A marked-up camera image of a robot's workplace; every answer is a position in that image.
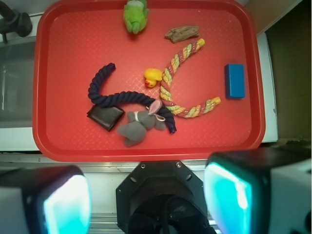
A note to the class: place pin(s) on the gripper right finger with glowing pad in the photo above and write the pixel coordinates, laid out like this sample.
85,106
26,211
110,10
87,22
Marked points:
262,191

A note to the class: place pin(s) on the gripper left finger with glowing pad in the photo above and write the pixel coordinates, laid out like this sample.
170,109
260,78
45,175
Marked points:
50,200

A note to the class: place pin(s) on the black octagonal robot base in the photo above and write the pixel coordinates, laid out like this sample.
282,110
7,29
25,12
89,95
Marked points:
162,197

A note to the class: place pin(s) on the blue rectangular block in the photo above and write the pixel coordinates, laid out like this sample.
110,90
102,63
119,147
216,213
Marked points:
235,81

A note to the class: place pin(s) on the black leather wallet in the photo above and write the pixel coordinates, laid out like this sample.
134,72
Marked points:
106,117

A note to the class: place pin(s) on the grey plush mouse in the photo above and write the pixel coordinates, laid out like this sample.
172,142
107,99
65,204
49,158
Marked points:
139,122

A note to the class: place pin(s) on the red plastic tray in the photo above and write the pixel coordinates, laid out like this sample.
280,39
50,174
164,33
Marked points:
75,38

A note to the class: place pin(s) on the yellow rubber duck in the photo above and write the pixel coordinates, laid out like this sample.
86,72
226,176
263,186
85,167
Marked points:
152,76

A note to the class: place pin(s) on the brown wood piece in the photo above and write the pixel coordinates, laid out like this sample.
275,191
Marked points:
182,33

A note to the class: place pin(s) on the black clamp knob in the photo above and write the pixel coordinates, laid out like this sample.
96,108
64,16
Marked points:
13,21

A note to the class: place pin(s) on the green plush frog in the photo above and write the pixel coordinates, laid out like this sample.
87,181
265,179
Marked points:
135,15

